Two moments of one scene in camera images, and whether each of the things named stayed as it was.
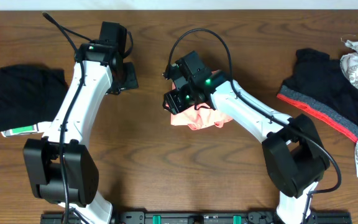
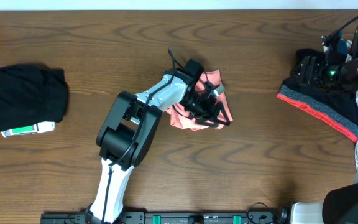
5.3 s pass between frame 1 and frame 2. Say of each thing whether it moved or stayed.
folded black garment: stayed
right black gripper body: moved
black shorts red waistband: stayed
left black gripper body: moved
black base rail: stayed
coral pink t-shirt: moved
